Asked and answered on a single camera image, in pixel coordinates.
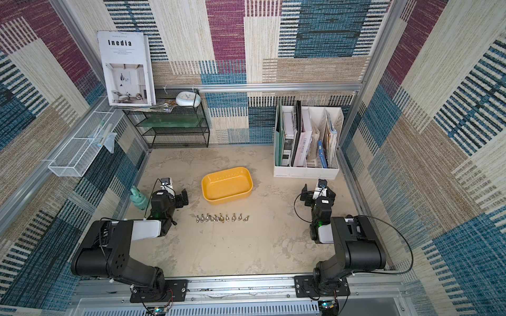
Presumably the yellow plastic storage box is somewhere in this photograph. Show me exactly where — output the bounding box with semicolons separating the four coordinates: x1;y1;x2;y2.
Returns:
202;167;254;205

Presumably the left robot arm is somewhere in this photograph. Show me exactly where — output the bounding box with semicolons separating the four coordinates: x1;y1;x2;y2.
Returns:
71;188;189;304

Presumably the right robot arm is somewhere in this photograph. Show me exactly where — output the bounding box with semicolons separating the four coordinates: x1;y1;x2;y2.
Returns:
294;180;386;300

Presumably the white file organizer box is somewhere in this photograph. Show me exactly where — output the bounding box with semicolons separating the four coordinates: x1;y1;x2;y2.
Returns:
274;105;344;180

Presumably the blue book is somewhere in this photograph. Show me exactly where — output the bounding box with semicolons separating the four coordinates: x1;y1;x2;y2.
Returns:
318;140;328;169

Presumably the green spray bottle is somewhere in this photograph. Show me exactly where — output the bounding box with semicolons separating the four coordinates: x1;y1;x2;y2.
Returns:
130;186;148;211

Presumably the green folder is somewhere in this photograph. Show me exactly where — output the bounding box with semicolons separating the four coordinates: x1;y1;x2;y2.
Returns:
274;103;283;167

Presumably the black binder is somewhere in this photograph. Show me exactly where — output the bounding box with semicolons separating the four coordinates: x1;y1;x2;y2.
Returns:
291;100;302;167

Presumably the white round clock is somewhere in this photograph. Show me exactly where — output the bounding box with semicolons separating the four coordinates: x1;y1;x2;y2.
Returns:
175;92;202;108

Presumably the Inedia white magazine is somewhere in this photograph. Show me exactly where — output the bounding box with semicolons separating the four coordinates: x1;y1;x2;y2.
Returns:
97;31;156;107

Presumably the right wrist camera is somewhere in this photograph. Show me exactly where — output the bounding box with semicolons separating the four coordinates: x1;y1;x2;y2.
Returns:
312;179;328;200

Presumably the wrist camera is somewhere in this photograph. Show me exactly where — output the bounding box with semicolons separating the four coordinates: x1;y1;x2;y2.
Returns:
160;178;176;197
312;179;328;200

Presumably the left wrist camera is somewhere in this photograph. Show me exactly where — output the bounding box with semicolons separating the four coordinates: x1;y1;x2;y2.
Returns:
160;178;176;197

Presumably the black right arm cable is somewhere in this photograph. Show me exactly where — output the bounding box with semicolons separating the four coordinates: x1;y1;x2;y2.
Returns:
355;215;415;276

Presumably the black wire shelf rack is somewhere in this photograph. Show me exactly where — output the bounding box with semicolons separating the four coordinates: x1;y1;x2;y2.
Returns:
123;88;210;150

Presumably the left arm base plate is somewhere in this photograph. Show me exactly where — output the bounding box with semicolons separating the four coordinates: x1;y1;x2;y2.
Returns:
130;279;188;304

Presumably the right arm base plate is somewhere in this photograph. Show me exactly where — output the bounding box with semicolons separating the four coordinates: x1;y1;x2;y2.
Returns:
293;275;351;299

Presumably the white wire wall basket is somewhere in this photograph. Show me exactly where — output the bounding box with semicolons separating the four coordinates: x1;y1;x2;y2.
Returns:
48;111;123;177

